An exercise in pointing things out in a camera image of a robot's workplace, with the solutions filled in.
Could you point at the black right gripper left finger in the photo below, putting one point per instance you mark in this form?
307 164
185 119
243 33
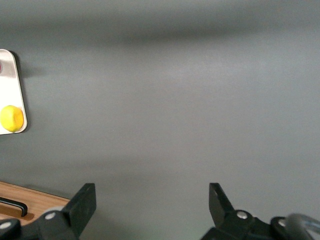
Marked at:
75 215

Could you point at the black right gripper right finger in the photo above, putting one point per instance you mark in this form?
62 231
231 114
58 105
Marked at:
225 212

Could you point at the wooden tray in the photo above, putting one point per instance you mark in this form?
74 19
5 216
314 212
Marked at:
30 200

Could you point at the white rounded tray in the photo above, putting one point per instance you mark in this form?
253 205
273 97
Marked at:
11 85

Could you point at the yellow lemon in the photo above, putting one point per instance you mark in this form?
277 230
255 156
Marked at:
11 118

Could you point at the red round can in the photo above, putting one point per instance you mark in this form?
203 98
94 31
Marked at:
0 67

